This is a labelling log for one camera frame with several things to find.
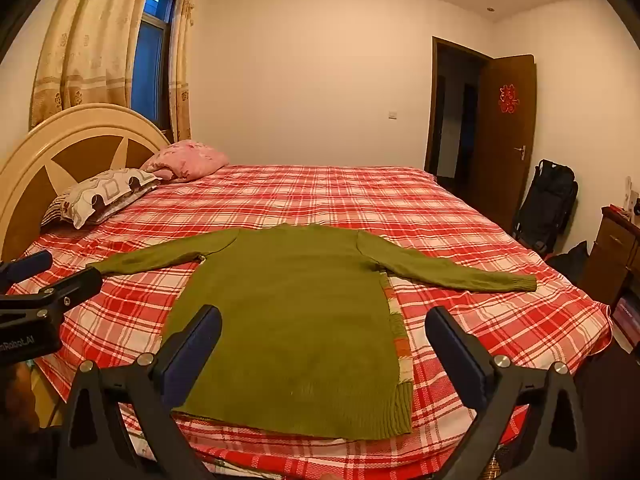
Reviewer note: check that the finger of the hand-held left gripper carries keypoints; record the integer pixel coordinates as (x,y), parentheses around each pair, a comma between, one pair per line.
(30,265)
(70,287)

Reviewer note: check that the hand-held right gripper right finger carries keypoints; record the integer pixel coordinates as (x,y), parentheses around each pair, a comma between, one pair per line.
(457,355)

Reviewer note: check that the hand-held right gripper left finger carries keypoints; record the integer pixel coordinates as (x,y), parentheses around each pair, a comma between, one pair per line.
(197,355)

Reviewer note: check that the olive green knit sweater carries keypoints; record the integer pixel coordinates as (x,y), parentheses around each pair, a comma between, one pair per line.
(300,320)

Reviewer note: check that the striped orange green cloth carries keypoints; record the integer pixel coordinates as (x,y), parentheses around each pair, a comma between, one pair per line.
(400,345)

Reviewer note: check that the white patterned pillow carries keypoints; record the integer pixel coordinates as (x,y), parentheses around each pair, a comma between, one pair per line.
(100,195)

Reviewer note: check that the cream wooden headboard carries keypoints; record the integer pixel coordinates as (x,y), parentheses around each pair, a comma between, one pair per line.
(30,160)

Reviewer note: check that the dark bag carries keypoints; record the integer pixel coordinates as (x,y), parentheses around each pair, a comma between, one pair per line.
(572,262)

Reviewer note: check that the black suitcase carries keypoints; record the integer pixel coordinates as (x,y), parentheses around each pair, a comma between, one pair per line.
(547,205)

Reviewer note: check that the pink pillow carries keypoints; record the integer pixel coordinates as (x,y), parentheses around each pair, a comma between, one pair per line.
(190,160)

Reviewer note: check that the brown wooden cabinet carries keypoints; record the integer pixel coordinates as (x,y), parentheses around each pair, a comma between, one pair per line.
(612,250)

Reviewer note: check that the brown wooden door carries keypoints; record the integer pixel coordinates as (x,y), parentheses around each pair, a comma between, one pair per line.
(505,160)

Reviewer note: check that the red plaid bedsheet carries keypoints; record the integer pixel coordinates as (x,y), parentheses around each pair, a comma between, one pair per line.
(325,195)

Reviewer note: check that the window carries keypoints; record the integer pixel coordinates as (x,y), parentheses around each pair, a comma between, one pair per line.
(147,70)

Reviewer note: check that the wide beige patterned curtain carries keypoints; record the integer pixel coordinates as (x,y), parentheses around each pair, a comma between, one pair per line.
(85,35)

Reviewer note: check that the narrow beige patterned curtain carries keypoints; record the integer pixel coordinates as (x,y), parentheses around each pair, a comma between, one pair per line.
(181,60)

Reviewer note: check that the red paper door decoration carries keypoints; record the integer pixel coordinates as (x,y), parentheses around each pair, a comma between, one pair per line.
(507,98)

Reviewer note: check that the dark wooden door frame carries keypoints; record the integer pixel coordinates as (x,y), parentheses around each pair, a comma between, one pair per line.
(433,110)

